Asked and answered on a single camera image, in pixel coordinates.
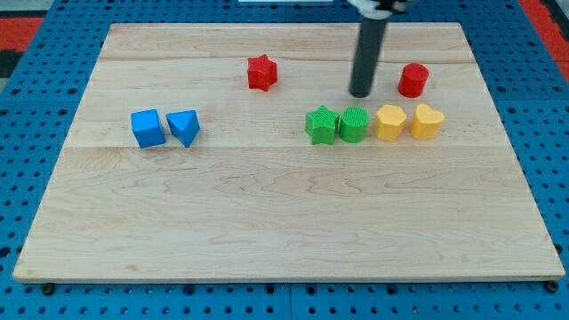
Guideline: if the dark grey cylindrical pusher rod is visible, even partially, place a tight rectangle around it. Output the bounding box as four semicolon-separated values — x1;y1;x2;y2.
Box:
349;17;388;98

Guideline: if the blue cube block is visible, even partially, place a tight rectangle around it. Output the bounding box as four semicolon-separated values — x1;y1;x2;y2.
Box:
131;109;165;148

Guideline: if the yellow hexagon block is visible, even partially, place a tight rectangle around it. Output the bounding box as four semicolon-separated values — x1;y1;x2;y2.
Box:
373;105;407;141

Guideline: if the light wooden board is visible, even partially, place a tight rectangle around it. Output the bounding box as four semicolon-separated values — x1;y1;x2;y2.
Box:
13;22;565;284

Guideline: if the red cylinder block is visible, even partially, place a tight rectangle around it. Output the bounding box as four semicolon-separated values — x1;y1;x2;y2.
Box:
397;63;429;98

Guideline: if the green cylinder block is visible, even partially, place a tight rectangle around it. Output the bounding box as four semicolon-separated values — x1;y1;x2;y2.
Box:
339;106;369;143

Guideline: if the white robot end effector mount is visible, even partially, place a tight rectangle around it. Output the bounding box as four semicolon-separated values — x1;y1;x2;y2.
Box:
348;0;407;20

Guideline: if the red star block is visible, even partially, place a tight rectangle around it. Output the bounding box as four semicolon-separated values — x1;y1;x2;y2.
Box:
247;54;277;92

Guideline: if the yellow heart block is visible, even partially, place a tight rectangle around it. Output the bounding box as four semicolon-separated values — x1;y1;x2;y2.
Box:
410;104;445;140

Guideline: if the blue triangle block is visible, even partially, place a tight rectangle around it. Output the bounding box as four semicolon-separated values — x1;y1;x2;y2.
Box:
165;110;201;148

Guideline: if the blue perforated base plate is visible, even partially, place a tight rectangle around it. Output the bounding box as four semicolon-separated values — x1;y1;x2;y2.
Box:
1;1;568;319

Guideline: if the green star block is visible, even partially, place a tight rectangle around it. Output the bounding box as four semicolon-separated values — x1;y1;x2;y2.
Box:
305;105;341;145

